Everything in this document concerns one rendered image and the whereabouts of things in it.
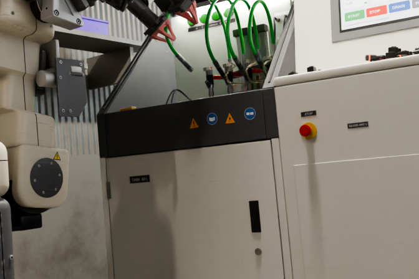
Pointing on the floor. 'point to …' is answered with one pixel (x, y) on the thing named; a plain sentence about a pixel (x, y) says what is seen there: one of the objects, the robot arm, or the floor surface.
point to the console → (349, 149)
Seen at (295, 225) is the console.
